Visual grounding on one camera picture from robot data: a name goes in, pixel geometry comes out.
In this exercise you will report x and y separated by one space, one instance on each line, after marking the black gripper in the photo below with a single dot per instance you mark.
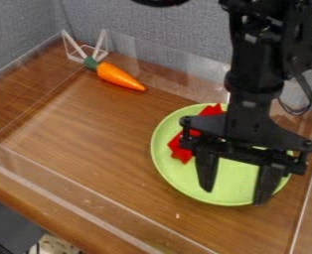
243 135

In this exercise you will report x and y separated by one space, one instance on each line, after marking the orange toy carrot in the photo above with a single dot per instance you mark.
112 74

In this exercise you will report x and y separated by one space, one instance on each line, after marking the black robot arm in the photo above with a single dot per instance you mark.
271 41

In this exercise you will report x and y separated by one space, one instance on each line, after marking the green round plate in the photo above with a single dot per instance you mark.
235 179

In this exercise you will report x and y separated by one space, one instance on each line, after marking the clear acrylic enclosure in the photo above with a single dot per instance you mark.
76 170

